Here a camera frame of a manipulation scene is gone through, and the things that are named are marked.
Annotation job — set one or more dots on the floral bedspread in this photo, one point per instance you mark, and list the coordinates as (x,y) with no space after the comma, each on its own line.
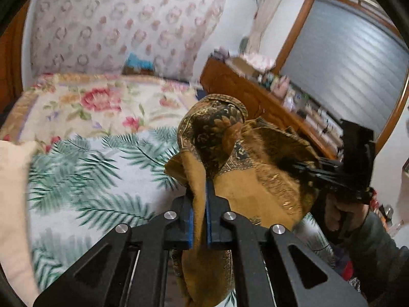
(96,102)

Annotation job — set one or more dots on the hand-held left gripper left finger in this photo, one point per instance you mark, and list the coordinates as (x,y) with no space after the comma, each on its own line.
(190,230)

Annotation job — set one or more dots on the palm leaf print sheet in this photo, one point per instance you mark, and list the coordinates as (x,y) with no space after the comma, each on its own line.
(96,192)

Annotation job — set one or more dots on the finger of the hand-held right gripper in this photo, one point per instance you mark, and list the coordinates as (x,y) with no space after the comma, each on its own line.
(322,169)

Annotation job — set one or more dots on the small fan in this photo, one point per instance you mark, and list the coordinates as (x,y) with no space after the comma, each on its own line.
(244,44)

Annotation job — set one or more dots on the pale pink blanket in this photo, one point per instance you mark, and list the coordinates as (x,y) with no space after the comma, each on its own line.
(14,198)

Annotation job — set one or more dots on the wooden wardrobe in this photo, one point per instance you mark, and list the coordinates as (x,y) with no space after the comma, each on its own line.
(11,54)

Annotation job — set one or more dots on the cardboard box with blue cloth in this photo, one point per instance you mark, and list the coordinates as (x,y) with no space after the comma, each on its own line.
(139,64)

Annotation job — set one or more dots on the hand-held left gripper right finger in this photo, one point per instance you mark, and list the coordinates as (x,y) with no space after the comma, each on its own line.
(209,227)

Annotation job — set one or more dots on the window with grey blind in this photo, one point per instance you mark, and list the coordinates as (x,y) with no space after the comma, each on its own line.
(345,64)

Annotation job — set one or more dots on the person's right hand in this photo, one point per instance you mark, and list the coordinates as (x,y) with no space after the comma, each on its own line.
(340,217)

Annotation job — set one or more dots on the cream curtain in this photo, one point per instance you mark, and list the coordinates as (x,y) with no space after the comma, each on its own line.
(268,9)

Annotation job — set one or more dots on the pink bottle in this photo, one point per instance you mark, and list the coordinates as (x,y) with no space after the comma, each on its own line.
(282,87)

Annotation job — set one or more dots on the floral printed cloth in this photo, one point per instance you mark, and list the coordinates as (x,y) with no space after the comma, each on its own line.
(257,61)

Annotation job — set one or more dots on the wooden cabinet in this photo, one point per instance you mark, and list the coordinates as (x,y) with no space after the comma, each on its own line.
(242,89)

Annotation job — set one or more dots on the person's right forearm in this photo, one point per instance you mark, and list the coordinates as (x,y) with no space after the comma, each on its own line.
(377,255)

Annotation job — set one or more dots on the brown patterned garment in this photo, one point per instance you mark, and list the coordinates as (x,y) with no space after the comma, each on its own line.
(249,185)

